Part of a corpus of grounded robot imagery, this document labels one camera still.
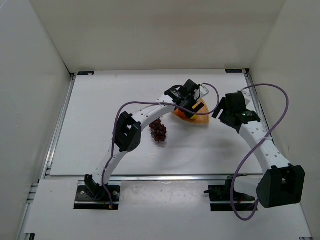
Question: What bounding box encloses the orange fake mandarin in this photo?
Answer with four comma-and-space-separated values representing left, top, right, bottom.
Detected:
176, 109, 187, 119

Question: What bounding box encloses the purple fake grape bunch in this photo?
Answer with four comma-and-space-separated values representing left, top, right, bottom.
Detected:
149, 118, 167, 143

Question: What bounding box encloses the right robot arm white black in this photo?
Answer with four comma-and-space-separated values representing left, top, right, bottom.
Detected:
212, 91, 305, 209

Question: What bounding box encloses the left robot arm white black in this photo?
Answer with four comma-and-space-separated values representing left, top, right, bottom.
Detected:
84, 79, 209, 200

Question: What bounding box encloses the woven triangular fruit basket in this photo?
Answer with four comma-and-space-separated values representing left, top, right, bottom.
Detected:
172, 99, 210, 125

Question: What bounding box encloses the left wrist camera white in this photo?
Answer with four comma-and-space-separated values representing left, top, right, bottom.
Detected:
196, 84, 210, 100

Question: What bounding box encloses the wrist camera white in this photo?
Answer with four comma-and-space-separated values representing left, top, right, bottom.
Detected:
241, 90, 252, 106
196, 84, 210, 100

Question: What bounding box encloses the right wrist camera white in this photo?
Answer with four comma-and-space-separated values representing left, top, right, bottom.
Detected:
241, 90, 252, 106

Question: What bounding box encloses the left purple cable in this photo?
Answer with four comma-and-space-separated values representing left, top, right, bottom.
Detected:
101, 82, 220, 210

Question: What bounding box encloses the purple cable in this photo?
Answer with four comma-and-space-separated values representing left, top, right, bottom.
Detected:
229, 83, 290, 222
101, 82, 220, 210

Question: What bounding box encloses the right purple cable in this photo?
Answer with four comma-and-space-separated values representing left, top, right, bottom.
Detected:
229, 83, 290, 222

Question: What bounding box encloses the right aluminium rail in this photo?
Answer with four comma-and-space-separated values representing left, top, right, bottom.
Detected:
244, 69, 287, 181

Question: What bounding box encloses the aluminium rail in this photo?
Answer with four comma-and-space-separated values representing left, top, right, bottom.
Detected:
44, 174, 286, 183
244, 69, 287, 181
38, 73, 77, 182

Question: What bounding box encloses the right black corner bracket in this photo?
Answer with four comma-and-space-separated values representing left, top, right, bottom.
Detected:
225, 69, 243, 74

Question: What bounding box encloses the black corner bracket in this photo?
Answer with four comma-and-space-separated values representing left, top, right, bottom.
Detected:
225, 69, 243, 74
77, 71, 95, 76

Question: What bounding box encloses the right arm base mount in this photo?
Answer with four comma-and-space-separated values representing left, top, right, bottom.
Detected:
203, 176, 256, 212

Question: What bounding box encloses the left black corner bracket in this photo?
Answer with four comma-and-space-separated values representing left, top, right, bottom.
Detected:
77, 71, 95, 76

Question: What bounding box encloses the front aluminium rail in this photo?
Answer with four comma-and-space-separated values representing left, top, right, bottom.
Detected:
44, 174, 286, 183

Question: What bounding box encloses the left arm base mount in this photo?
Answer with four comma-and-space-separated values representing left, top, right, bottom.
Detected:
73, 182, 121, 211

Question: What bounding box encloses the left aluminium rail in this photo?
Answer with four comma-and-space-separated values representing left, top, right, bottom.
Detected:
38, 73, 77, 182

